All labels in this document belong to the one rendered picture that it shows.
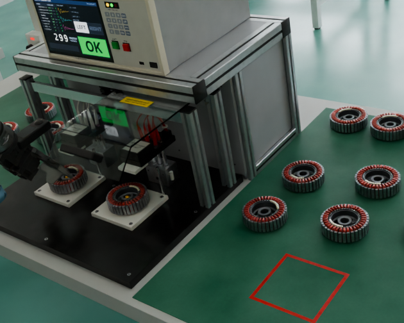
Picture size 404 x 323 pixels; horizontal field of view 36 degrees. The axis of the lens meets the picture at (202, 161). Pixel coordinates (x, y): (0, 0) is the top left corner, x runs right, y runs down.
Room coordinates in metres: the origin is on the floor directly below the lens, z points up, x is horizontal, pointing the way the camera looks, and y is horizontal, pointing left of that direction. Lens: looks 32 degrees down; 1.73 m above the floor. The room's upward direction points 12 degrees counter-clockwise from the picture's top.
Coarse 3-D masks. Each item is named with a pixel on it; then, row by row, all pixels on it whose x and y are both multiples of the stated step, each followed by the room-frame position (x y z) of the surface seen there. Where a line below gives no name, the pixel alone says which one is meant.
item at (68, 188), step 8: (72, 168) 1.59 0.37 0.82; (64, 176) 1.57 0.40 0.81; (72, 176) 1.56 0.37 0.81; (80, 176) 1.53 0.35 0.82; (56, 184) 1.52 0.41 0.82; (64, 184) 1.51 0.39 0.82; (72, 184) 1.51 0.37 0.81; (80, 184) 1.52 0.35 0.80; (56, 192) 1.52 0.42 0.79; (64, 192) 1.51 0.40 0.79
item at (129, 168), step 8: (160, 136) 1.52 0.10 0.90; (136, 144) 1.46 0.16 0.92; (144, 144) 1.45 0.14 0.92; (152, 144) 1.45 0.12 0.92; (160, 144) 1.48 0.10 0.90; (168, 144) 1.49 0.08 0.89; (136, 152) 1.42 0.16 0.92; (144, 152) 1.43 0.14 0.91; (152, 152) 1.44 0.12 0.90; (160, 152) 1.46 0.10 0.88; (128, 160) 1.43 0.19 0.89; (136, 160) 1.42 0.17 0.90; (144, 160) 1.42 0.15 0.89; (160, 160) 1.50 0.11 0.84; (128, 168) 1.42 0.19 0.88; (136, 168) 1.41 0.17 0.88
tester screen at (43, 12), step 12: (36, 0) 1.70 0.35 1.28; (48, 0) 1.66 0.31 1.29; (60, 0) 1.63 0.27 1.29; (48, 12) 1.67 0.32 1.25; (60, 12) 1.64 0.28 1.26; (72, 12) 1.60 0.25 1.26; (84, 12) 1.57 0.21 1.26; (96, 12) 1.54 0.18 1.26; (48, 24) 1.68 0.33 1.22; (60, 24) 1.65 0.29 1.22; (72, 24) 1.61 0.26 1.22; (48, 36) 1.70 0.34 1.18; (72, 36) 1.62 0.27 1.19; (84, 36) 1.59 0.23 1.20; (96, 36) 1.56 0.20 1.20
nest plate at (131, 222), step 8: (152, 192) 1.43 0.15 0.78; (120, 200) 1.42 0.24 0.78; (152, 200) 1.39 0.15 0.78; (160, 200) 1.38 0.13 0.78; (96, 208) 1.41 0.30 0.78; (104, 208) 1.40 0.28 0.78; (144, 208) 1.36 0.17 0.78; (152, 208) 1.35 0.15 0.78; (96, 216) 1.38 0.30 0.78; (104, 216) 1.36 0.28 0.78; (112, 216) 1.36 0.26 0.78; (120, 216) 1.35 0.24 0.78; (128, 216) 1.34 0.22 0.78; (136, 216) 1.33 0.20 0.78; (144, 216) 1.33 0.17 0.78; (120, 224) 1.32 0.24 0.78; (128, 224) 1.31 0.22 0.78; (136, 224) 1.30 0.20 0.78
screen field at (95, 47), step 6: (84, 42) 1.60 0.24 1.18; (90, 42) 1.58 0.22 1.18; (96, 42) 1.56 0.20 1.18; (102, 42) 1.55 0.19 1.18; (84, 48) 1.60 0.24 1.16; (90, 48) 1.58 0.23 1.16; (96, 48) 1.57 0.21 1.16; (102, 48) 1.55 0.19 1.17; (90, 54) 1.59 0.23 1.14; (96, 54) 1.57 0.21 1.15; (102, 54) 1.56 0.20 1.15; (108, 54) 1.54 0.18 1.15
